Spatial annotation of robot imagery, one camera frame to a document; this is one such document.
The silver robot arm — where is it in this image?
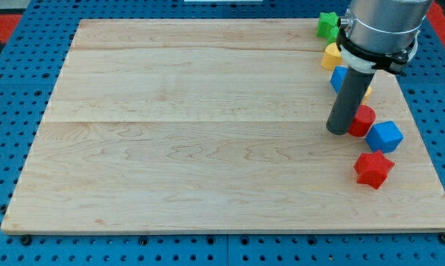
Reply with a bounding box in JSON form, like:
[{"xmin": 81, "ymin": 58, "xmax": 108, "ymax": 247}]
[{"xmin": 341, "ymin": 0, "xmax": 432, "ymax": 51}]

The blue triangle block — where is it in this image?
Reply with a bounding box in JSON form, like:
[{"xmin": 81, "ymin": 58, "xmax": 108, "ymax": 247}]
[{"xmin": 330, "ymin": 66, "xmax": 347, "ymax": 93}]

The light wooden board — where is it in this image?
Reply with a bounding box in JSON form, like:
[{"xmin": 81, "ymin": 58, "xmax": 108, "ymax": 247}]
[{"xmin": 1, "ymin": 19, "xmax": 445, "ymax": 235}]

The yellow rounded block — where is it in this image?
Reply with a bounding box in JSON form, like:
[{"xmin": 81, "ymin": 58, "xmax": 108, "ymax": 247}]
[{"xmin": 321, "ymin": 43, "xmax": 343, "ymax": 71}]

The red cylinder block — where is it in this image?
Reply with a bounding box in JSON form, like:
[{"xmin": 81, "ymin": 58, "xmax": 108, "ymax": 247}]
[{"xmin": 348, "ymin": 105, "xmax": 376, "ymax": 137}]

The grey cylindrical pointer tool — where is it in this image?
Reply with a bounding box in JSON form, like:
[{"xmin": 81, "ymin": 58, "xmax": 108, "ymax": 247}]
[{"xmin": 326, "ymin": 66, "xmax": 374, "ymax": 135}]

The green star block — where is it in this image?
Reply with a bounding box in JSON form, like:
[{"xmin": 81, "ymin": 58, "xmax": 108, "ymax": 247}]
[{"xmin": 316, "ymin": 12, "xmax": 339, "ymax": 38}]

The small yellow block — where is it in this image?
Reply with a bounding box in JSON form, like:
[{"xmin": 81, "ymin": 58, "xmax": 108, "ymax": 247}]
[{"xmin": 361, "ymin": 86, "xmax": 373, "ymax": 104}]

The red star block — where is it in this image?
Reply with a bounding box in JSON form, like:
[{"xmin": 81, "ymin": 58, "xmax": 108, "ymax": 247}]
[{"xmin": 353, "ymin": 150, "xmax": 395, "ymax": 189}]

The black and white mounting clamp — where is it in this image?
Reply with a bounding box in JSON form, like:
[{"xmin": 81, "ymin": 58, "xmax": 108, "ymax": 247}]
[{"xmin": 336, "ymin": 29, "xmax": 419, "ymax": 75}]

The blue cube block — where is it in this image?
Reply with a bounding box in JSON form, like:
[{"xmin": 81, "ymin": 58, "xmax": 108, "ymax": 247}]
[{"xmin": 365, "ymin": 121, "xmax": 404, "ymax": 153}]

